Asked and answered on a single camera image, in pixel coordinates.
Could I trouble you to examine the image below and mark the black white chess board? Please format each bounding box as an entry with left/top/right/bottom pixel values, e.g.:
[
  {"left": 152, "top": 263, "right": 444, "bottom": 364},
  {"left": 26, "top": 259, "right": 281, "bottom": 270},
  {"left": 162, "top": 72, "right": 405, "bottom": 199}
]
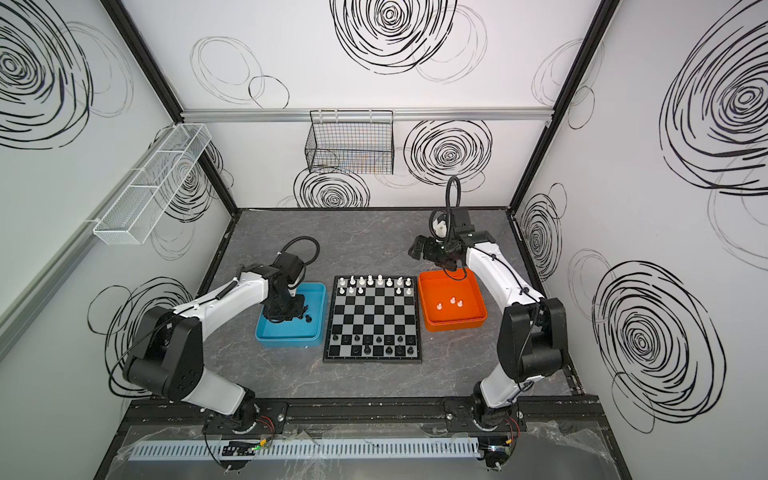
[{"left": 323, "top": 275, "right": 423, "bottom": 363}]

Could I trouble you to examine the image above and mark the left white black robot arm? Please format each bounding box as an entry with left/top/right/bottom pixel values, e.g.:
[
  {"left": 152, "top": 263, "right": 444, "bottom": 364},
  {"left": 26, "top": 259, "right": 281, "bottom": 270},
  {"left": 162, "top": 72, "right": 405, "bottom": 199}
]
[{"left": 122, "top": 252, "right": 307, "bottom": 432}]

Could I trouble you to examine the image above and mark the black wire basket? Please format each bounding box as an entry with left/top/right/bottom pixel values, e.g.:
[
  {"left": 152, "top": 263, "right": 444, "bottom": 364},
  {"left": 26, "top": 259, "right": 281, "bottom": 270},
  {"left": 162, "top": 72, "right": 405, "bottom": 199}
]
[{"left": 304, "top": 109, "right": 395, "bottom": 175}]

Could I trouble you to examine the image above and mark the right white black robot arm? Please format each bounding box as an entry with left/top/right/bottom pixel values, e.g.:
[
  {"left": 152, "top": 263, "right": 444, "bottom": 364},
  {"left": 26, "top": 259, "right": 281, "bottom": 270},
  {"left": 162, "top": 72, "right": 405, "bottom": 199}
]
[{"left": 408, "top": 206, "right": 568, "bottom": 430}]

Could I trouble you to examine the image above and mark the white slotted cable duct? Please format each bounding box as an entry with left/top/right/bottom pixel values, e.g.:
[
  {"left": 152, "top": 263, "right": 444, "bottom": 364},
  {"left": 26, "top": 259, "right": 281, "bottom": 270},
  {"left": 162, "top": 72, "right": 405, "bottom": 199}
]
[{"left": 127, "top": 438, "right": 480, "bottom": 462}]

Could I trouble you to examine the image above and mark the black mounting rail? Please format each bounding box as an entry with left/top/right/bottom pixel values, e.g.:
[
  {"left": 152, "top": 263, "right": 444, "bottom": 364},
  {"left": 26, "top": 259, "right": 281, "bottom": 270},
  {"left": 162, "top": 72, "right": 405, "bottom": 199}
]
[{"left": 120, "top": 395, "right": 607, "bottom": 434}]

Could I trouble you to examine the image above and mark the teal plastic tray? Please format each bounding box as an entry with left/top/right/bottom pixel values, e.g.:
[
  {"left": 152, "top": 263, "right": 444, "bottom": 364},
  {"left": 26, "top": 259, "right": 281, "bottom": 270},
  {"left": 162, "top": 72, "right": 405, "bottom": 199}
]
[{"left": 255, "top": 282, "right": 328, "bottom": 348}]

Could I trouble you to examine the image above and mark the orange plastic tray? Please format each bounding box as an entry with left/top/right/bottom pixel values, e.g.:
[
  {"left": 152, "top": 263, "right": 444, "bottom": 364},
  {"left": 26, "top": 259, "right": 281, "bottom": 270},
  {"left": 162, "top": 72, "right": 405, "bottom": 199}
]
[{"left": 418, "top": 269, "right": 488, "bottom": 332}]

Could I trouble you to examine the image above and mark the clear wire wall shelf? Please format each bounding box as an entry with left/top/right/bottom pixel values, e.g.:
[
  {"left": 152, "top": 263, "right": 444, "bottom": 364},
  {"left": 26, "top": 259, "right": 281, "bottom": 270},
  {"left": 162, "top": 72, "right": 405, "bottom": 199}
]
[{"left": 93, "top": 123, "right": 212, "bottom": 245}]

